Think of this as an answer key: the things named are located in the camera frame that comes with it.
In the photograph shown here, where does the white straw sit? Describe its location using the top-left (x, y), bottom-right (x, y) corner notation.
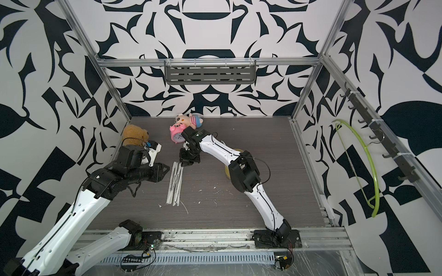
top-left (172, 163), bottom-right (181, 206)
top-left (175, 166), bottom-right (184, 207)
top-left (175, 161), bottom-right (184, 202)
top-left (173, 161), bottom-right (184, 204)
top-left (169, 162), bottom-right (178, 205)
top-left (166, 162), bottom-right (177, 205)

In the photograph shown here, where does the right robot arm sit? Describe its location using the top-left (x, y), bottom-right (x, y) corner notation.
top-left (180, 127), bottom-right (302, 249)

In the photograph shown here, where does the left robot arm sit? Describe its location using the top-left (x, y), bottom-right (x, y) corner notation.
top-left (3, 140), bottom-right (170, 276)

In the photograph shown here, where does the pink alarm clock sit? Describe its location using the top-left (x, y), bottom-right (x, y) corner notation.
top-left (169, 123), bottom-right (187, 144)

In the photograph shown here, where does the yellow plastic cup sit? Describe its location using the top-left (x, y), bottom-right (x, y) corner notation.
top-left (224, 148), bottom-right (243, 180)

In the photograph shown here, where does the brown teddy bear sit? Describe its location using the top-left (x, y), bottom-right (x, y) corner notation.
top-left (122, 124), bottom-right (149, 147)

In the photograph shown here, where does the green plastic hanger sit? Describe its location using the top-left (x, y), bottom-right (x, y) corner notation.
top-left (332, 118), bottom-right (381, 219)

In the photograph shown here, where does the grey slotted wall shelf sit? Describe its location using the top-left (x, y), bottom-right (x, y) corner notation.
top-left (164, 58), bottom-right (257, 85)

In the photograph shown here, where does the white cable duct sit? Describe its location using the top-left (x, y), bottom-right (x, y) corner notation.
top-left (97, 251), bottom-right (276, 266)

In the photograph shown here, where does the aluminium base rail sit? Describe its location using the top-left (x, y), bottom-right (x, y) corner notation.
top-left (143, 227), bottom-right (353, 253)

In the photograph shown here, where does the black wall hook rail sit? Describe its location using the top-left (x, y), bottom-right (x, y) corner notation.
top-left (341, 83), bottom-right (421, 183)

